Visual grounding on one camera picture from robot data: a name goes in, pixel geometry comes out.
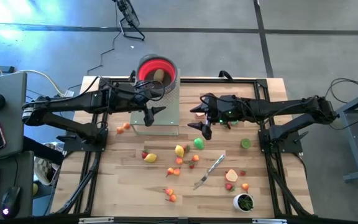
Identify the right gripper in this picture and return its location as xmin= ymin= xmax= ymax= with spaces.
xmin=187 ymin=93 xmax=245 ymax=141

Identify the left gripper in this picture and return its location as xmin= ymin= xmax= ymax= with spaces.
xmin=119 ymin=83 xmax=167 ymax=127

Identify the green toy pear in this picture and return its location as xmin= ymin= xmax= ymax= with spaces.
xmin=193 ymin=137 xmax=205 ymax=151

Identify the whole brown toy kiwi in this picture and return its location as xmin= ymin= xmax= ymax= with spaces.
xmin=153 ymin=68 xmax=166 ymax=83

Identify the red collapsible bowl grey rim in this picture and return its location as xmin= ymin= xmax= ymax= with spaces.
xmin=134 ymin=54 xmax=178 ymax=91

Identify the pale green perforated metal shelf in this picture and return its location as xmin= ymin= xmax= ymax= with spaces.
xmin=130 ymin=68 xmax=181 ymax=136

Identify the yellow toy mango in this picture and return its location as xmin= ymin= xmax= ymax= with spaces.
xmin=144 ymin=152 xmax=158 ymax=164

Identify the silver toy knife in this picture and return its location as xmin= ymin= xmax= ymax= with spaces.
xmin=193 ymin=154 xmax=226 ymax=191

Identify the white pot with succulent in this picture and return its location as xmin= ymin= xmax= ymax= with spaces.
xmin=232 ymin=192 xmax=255 ymax=213

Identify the black floor fan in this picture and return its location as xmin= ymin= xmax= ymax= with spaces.
xmin=112 ymin=0 xmax=146 ymax=42

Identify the checkered bag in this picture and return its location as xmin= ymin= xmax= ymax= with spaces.
xmin=33 ymin=141 xmax=62 ymax=187

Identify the dark desk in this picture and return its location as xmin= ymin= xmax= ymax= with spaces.
xmin=0 ymin=151 xmax=34 ymax=220

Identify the grey desk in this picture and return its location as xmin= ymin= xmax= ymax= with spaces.
xmin=0 ymin=72 xmax=28 ymax=164

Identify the grey-blue side table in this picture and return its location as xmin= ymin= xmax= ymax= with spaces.
xmin=336 ymin=85 xmax=358 ymax=183

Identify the black computer mouse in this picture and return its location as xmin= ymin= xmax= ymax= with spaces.
xmin=0 ymin=185 xmax=22 ymax=218

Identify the black aluminium table frame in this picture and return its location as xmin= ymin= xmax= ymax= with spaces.
xmin=53 ymin=76 xmax=314 ymax=218

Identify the black floor cable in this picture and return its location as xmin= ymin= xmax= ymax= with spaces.
xmin=87 ymin=6 xmax=121 ymax=75

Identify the cream thick cable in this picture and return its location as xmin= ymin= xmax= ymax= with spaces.
xmin=16 ymin=70 xmax=67 ymax=97

